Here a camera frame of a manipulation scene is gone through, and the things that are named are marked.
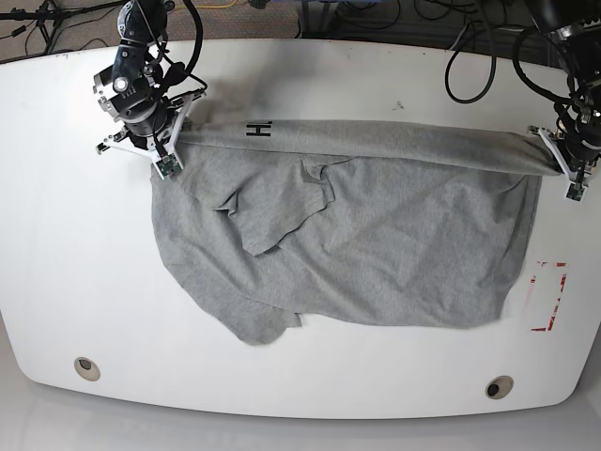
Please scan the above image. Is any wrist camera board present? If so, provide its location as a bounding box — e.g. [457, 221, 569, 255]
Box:
[153, 153, 183, 179]
[565, 182, 588, 202]

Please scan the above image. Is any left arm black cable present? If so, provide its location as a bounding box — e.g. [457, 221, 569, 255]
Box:
[443, 0, 593, 109]

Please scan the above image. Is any right table cable grommet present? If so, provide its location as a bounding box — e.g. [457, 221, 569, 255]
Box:
[485, 375, 514, 400]

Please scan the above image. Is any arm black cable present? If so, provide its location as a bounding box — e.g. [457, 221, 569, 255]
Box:
[443, 0, 593, 109]
[154, 0, 210, 95]

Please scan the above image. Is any left table cable grommet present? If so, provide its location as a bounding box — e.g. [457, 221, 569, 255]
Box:
[74, 357, 100, 381]

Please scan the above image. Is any table cable grommet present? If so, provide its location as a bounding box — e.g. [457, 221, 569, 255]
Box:
[74, 357, 100, 381]
[485, 375, 514, 400]

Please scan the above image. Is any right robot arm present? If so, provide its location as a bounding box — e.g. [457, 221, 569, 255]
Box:
[93, 1, 208, 178]

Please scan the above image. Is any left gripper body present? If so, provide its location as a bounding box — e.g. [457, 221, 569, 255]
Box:
[528, 126, 600, 184]

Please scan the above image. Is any grey T-shirt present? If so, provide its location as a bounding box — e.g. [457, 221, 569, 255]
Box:
[150, 121, 559, 346]

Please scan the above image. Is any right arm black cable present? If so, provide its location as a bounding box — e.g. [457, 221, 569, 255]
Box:
[154, 0, 210, 95]

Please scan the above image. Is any red tape rectangle marking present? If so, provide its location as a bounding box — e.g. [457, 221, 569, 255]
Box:
[525, 260, 569, 333]

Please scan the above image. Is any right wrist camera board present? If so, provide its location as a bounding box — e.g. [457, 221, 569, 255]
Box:
[153, 153, 183, 179]

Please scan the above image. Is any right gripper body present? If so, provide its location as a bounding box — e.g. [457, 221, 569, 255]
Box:
[96, 88, 206, 163]

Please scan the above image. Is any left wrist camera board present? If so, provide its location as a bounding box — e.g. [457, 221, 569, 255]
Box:
[565, 182, 588, 202]

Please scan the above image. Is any black tripod stand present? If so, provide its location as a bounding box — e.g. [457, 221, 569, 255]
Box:
[1, 1, 126, 56]

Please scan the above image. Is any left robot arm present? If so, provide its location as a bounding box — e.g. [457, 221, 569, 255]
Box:
[526, 0, 600, 184]

